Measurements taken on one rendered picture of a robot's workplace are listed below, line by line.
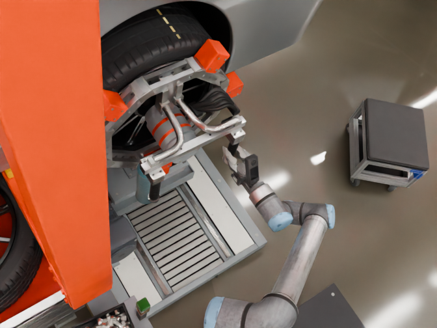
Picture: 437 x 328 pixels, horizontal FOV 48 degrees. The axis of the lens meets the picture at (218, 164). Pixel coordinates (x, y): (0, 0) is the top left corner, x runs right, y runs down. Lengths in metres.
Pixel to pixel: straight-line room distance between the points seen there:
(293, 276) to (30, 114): 1.06
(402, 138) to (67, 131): 2.27
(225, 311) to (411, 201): 1.86
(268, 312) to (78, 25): 1.04
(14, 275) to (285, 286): 1.04
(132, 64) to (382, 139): 1.59
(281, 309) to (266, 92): 1.91
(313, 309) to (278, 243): 0.51
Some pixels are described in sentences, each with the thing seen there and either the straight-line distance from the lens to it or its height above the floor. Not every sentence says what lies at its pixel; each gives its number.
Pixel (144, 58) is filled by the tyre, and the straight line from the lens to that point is 1.67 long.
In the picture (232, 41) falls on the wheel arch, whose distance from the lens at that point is 2.05.
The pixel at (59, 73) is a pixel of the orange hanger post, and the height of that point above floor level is 1.88.
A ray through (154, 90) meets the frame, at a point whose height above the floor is 1.11.
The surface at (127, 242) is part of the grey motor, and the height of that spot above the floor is 0.40.
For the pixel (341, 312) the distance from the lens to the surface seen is 2.40.
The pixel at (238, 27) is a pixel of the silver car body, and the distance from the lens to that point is 1.98.
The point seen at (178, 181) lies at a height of 0.15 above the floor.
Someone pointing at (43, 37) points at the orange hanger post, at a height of 1.96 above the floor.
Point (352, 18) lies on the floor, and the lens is 3.84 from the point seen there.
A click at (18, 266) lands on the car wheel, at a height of 0.50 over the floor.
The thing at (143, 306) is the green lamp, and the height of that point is 0.66.
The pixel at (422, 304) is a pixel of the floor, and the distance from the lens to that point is 2.95.
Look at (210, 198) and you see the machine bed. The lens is 2.64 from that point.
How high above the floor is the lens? 2.46
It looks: 60 degrees down
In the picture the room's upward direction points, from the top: 21 degrees clockwise
